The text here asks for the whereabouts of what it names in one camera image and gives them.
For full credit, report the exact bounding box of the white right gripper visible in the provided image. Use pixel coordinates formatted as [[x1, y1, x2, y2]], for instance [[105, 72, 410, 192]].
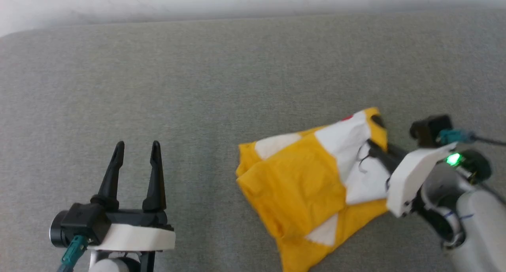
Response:
[[368, 140, 459, 218]]

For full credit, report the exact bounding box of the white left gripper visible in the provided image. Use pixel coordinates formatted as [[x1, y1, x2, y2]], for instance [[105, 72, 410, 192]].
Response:
[[89, 141, 176, 252]]

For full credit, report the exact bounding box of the yellow cartoon print t-shirt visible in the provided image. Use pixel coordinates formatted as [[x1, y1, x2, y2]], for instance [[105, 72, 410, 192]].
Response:
[[236, 107, 390, 272]]

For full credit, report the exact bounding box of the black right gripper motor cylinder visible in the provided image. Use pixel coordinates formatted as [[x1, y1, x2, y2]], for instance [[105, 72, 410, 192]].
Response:
[[459, 149, 493, 184]]

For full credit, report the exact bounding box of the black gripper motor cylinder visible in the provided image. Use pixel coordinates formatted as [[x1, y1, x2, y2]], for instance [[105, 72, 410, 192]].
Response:
[[459, 149, 493, 184], [49, 211, 70, 249]]

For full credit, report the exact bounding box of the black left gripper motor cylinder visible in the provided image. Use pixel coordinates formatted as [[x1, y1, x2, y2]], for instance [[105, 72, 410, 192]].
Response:
[[49, 211, 70, 249]]

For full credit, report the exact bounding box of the grey fabric sofa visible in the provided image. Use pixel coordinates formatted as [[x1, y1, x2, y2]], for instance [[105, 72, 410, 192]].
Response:
[[0, 9, 506, 272]]

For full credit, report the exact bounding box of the black right cable teal plug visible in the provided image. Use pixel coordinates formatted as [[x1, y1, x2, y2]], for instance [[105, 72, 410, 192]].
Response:
[[437, 130, 506, 147]]

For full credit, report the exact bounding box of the black cable teal plug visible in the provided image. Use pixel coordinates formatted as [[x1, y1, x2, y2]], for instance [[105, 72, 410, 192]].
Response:
[[57, 234, 89, 272], [437, 130, 506, 147]]

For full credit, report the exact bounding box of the black left cable teal plug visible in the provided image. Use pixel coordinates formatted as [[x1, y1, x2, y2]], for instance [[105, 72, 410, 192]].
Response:
[[57, 234, 89, 272]]

